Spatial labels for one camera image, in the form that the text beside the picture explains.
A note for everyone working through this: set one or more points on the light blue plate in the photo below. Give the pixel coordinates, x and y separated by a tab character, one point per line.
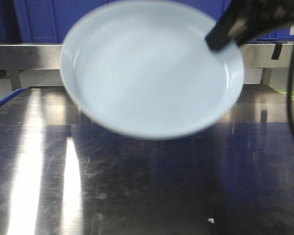
142	68

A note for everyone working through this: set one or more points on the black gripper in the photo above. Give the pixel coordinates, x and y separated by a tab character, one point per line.
245	20

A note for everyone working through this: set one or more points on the blue crate with label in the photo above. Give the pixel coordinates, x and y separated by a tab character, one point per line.
286	34

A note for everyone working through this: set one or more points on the large blue crate left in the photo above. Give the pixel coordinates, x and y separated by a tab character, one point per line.
48	21

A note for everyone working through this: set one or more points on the black tape strip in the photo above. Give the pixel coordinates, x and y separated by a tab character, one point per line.
277	51

